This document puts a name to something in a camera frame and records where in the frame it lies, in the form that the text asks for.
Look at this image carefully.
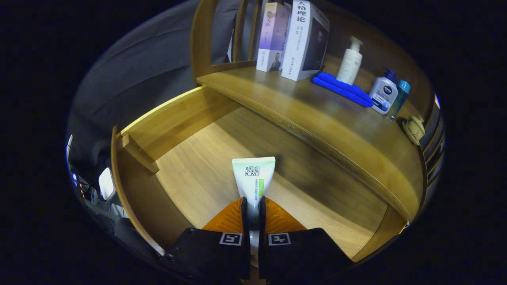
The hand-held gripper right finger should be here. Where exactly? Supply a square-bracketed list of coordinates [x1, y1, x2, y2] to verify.
[258, 196, 353, 283]

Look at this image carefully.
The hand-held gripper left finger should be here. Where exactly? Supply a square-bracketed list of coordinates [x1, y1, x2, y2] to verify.
[166, 197, 251, 283]

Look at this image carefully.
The white green cream tube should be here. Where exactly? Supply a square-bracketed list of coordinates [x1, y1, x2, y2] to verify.
[232, 156, 276, 258]

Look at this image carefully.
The brown wooden drawer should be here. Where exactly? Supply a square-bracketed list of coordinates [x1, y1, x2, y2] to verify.
[111, 85, 408, 264]

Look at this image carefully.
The wooden countertop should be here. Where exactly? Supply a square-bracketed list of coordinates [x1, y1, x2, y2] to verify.
[197, 65, 424, 222]

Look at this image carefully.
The brown wooden cabinet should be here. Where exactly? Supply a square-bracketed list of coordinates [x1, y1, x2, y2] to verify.
[191, 0, 446, 224]

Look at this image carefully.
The white rounded device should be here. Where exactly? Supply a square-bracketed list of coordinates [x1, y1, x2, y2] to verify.
[98, 167, 116, 201]

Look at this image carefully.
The blue folded cloth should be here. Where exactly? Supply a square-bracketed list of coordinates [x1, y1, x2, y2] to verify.
[311, 72, 374, 108]

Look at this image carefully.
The white bottle with blue cap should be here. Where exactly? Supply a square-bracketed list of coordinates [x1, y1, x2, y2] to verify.
[368, 66, 398, 115]

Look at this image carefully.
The yellow lidded teacup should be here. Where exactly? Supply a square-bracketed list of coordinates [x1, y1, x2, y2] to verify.
[402, 115, 426, 146]

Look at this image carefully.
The black backdrop cloth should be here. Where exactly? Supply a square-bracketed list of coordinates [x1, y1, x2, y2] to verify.
[67, 0, 242, 159]

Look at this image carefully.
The white pump bottle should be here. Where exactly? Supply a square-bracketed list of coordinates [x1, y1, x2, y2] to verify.
[336, 36, 364, 86]

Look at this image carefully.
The slim teal bottle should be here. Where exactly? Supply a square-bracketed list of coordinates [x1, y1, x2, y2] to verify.
[387, 80, 411, 122]

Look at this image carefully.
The white thick book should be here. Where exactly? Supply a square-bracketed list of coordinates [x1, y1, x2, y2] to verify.
[281, 0, 330, 82]

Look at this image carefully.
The purple book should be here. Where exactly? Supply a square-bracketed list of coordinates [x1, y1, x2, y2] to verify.
[256, 2, 292, 72]

